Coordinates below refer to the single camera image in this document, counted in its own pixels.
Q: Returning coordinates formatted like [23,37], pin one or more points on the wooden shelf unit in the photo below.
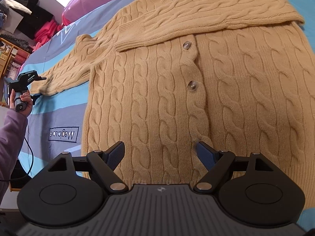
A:
[12,60]

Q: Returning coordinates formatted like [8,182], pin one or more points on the purple sleeved left forearm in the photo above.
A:
[12,136]

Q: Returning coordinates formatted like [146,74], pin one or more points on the blue grey patterned bed sheet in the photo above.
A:
[56,108]

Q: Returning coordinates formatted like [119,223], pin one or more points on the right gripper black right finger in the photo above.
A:
[218,165]

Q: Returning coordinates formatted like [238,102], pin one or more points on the person's left hand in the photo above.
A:
[26,102]

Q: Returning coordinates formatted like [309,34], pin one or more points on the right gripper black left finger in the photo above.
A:
[103,164]

